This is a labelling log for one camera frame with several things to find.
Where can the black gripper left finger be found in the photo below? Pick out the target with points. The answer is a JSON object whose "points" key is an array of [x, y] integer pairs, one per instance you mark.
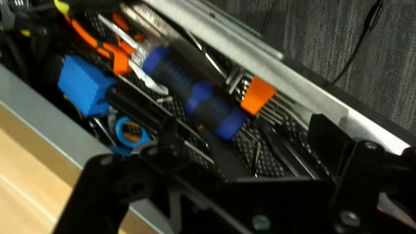
{"points": [[110, 184]]}

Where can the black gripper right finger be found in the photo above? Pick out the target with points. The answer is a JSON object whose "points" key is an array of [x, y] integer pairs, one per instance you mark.
{"points": [[375, 188]]}

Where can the grey metal drawer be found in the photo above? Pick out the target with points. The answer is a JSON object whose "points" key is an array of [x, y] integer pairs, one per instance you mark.
{"points": [[267, 179]]}

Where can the blue tool in drawer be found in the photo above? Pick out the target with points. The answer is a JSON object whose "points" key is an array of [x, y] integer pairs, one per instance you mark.
{"points": [[85, 84]]}

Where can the orange hex key holder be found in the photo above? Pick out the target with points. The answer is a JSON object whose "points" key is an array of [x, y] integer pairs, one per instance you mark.
{"points": [[258, 93]]}

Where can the orange handled pliers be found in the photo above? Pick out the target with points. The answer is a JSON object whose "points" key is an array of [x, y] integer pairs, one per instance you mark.
{"points": [[102, 40]]}

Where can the blue black handled screwdriver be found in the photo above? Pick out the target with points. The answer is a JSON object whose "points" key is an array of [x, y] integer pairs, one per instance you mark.
{"points": [[202, 98]]}

